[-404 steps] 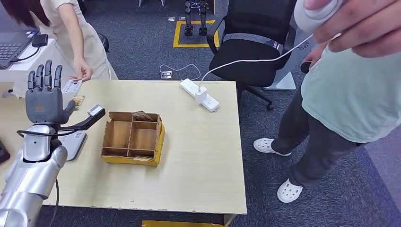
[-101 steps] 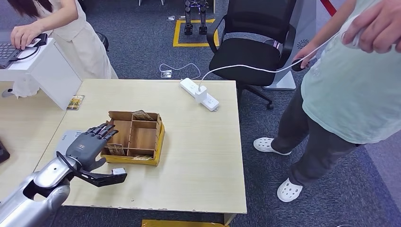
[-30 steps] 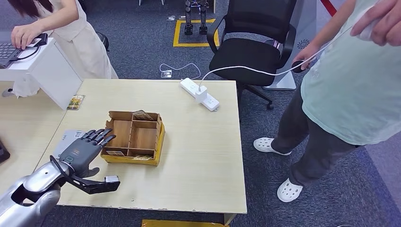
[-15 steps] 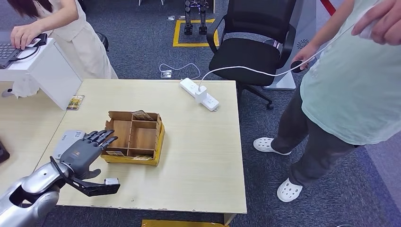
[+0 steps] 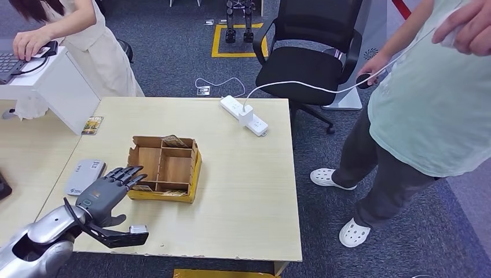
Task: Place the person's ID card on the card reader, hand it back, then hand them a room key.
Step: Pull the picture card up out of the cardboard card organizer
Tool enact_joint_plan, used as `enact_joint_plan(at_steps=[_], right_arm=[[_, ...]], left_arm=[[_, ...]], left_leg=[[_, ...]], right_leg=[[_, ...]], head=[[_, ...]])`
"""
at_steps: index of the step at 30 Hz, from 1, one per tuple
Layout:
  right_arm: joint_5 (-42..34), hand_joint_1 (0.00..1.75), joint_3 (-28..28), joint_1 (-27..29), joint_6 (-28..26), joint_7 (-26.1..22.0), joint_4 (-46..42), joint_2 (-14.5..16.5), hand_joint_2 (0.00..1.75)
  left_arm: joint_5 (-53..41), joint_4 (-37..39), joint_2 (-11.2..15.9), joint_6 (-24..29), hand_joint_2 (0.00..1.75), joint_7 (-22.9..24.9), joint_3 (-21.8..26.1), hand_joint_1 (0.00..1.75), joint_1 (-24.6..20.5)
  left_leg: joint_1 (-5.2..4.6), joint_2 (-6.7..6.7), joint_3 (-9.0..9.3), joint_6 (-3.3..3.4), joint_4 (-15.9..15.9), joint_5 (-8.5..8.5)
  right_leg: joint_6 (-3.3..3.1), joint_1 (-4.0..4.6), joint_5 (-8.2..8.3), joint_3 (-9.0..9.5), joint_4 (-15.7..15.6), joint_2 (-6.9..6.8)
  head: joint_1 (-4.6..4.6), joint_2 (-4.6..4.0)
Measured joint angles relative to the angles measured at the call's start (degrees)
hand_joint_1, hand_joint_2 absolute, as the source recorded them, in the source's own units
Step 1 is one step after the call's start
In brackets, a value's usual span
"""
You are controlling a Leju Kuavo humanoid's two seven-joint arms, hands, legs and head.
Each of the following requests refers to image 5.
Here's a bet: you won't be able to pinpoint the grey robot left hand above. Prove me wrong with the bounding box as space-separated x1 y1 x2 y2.
75 166 148 228

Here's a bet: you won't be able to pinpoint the person's hand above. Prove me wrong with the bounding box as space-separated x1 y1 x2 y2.
432 0 491 57
357 52 390 87
12 30 53 62

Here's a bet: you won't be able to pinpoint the black handheld controller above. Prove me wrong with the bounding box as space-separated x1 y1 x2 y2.
356 72 375 90

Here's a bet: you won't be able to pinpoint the white handheld controller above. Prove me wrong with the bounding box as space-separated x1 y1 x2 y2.
439 27 463 49

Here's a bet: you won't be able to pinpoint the wooden compartment box yellow base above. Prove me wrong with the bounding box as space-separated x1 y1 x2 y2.
126 135 203 204

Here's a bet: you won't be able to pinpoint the grey card reader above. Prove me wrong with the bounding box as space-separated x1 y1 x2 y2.
64 159 107 197

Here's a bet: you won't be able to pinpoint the person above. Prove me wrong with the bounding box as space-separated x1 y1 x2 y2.
310 0 491 249
8 0 146 120

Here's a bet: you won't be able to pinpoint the yellow picture card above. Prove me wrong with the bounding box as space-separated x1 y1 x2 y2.
81 115 105 136

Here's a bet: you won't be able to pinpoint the brown patterned key card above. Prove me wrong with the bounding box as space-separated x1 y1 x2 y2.
161 134 189 149

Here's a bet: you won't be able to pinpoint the black power adapter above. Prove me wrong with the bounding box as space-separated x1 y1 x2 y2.
41 41 59 58

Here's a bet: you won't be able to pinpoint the dark laptop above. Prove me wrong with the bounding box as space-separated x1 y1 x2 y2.
0 38 28 85

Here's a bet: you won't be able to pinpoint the white desk riser box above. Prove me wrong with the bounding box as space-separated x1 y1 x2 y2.
0 46 101 136

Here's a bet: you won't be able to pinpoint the red white barrier strip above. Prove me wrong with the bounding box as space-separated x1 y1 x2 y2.
391 0 413 21

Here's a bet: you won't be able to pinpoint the black office chair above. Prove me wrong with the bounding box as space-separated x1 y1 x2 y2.
253 0 364 135

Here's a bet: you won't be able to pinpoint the black flat device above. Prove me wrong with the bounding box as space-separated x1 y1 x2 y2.
0 171 13 201

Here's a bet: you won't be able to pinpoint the black round stool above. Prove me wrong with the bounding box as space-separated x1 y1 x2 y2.
116 38 135 64

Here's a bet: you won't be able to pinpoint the white charger plug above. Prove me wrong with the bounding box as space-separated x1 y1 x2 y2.
238 105 254 128

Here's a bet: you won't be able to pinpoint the white furniture legs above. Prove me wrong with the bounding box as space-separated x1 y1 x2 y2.
170 0 202 9

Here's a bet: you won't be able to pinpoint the white power strip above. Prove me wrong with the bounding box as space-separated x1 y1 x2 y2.
219 95 269 137

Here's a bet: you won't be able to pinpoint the black robot legs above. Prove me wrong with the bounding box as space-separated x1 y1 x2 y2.
225 0 255 44

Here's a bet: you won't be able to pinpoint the yellow floor tape square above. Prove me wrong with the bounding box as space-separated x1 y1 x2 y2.
211 23 269 58

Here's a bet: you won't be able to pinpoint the black adapter cable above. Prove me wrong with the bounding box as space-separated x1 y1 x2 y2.
11 56 49 76

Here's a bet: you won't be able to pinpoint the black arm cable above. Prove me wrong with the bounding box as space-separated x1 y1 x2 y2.
63 197 93 231

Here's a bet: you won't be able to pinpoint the black camera bracket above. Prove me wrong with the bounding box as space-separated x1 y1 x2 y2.
82 222 149 249

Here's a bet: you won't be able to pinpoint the grey white pedestal stand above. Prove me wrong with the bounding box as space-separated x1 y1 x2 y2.
321 0 388 111

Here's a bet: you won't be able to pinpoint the white charger cable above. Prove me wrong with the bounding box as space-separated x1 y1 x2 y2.
242 27 438 112

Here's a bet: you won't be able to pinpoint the white floor cable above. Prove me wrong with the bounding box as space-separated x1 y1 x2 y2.
195 77 247 98

